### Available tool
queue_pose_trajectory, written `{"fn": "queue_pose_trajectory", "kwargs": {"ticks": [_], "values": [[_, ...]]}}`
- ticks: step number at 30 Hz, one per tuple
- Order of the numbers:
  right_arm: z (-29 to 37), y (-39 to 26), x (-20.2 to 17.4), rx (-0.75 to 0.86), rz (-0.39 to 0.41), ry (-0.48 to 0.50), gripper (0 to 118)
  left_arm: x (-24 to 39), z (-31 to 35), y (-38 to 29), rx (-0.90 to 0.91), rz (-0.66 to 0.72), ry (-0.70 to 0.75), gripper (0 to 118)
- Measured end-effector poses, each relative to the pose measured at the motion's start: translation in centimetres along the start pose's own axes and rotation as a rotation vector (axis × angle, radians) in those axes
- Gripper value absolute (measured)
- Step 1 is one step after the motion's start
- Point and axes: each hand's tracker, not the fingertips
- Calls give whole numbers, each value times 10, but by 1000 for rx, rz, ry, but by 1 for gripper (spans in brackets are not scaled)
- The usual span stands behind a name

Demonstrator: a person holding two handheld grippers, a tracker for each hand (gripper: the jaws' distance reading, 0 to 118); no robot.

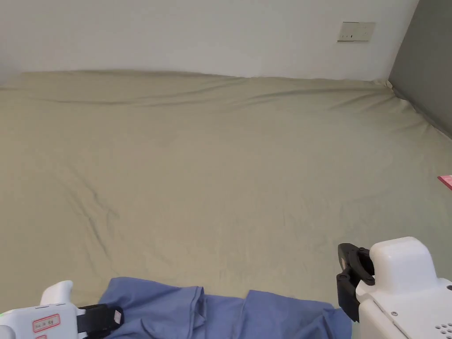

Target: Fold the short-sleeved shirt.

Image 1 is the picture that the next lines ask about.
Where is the white wall socket plate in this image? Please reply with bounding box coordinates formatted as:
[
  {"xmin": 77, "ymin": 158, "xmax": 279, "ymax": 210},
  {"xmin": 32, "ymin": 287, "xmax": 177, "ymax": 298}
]
[{"xmin": 337, "ymin": 21, "xmax": 377, "ymax": 43}]

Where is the bed with beige sheet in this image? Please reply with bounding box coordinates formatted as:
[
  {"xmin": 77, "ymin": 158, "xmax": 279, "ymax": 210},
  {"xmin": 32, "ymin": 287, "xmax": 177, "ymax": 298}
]
[{"xmin": 0, "ymin": 70, "xmax": 452, "ymax": 339}]

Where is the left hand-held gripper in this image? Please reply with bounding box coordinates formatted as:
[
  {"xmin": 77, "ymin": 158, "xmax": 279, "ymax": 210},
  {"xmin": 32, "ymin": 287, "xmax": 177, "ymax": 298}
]
[{"xmin": 0, "ymin": 280, "xmax": 124, "ymax": 339}]

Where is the blue shirt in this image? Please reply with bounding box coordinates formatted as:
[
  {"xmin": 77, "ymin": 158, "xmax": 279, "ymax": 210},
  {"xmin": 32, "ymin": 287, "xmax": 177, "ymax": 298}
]
[{"xmin": 97, "ymin": 277, "xmax": 354, "ymax": 339}]

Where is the grey padded headboard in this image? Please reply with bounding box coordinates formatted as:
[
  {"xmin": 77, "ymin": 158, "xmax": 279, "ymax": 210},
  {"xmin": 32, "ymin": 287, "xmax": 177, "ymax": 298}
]
[{"xmin": 388, "ymin": 0, "xmax": 452, "ymax": 140}]

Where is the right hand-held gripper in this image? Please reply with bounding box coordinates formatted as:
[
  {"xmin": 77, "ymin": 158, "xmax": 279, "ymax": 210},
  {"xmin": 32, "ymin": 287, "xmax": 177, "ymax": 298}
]
[{"xmin": 335, "ymin": 236, "xmax": 452, "ymax": 339}]

